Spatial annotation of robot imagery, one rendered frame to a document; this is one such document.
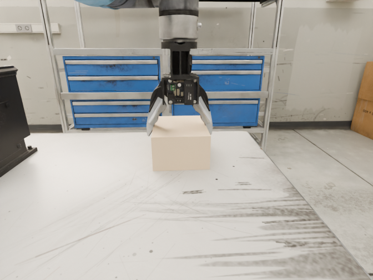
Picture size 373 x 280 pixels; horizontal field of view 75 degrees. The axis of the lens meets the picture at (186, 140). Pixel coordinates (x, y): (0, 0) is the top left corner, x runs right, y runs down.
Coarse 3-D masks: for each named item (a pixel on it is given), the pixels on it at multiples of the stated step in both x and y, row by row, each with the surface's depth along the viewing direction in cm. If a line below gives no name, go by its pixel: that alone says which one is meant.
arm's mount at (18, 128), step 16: (0, 80) 49; (16, 80) 54; (0, 96) 49; (16, 96) 54; (0, 112) 49; (16, 112) 54; (0, 128) 49; (16, 128) 54; (0, 144) 49; (16, 144) 53; (0, 160) 48; (16, 160) 53; (0, 176) 48
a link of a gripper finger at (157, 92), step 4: (160, 84) 52; (156, 88) 52; (160, 88) 52; (156, 92) 52; (160, 92) 52; (152, 96) 52; (156, 96) 52; (160, 96) 52; (152, 100) 53; (152, 104) 53
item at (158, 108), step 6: (156, 102) 53; (162, 102) 51; (156, 108) 52; (162, 108) 53; (150, 114) 53; (156, 114) 53; (150, 120) 50; (156, 120) 54; (150, 126) 54; (150, 132) 55
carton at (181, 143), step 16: (160, 128) 53; (176, 128) 53; (192, 128) 53; (160, 144) 49; (176, 144) 49; (192, 144) 49; (208, 144) 49; (160, 160) 50; (176, 160) 50; (192, 160) 50; (208, 160) 51
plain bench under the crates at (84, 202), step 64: (0, 192) 43; (64, 192) 43; (128, 192) 43; (192, 192) 43; (256, 192) 43; (0, 256) 30; (64, 256) 30; (128, 256) 30; (192, 256) 30; (256, 256) 30; (320, 256) 30
